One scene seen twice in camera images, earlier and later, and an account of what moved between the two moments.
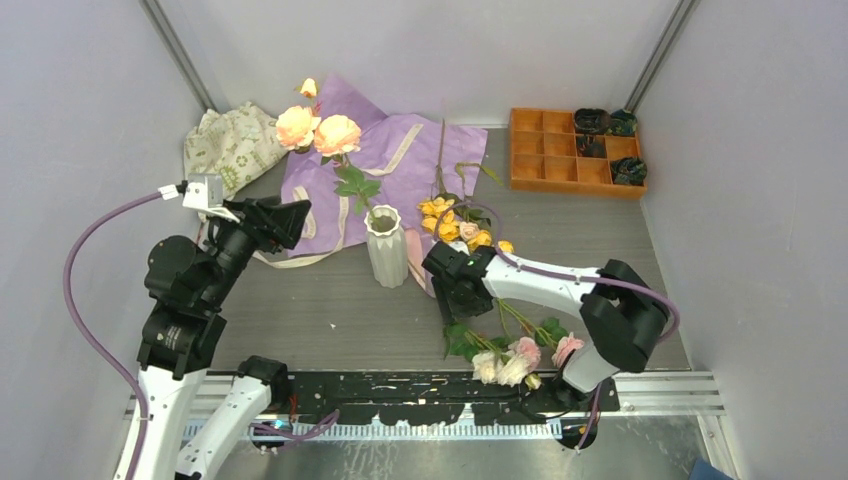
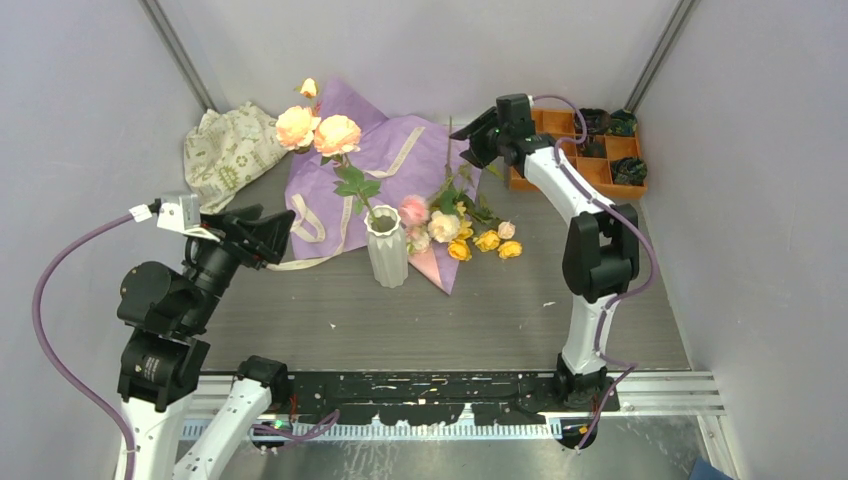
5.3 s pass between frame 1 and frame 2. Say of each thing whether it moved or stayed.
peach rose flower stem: stayed
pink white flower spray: moved
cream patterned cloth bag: stayed
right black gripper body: moved
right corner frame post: stayed
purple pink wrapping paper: stayed
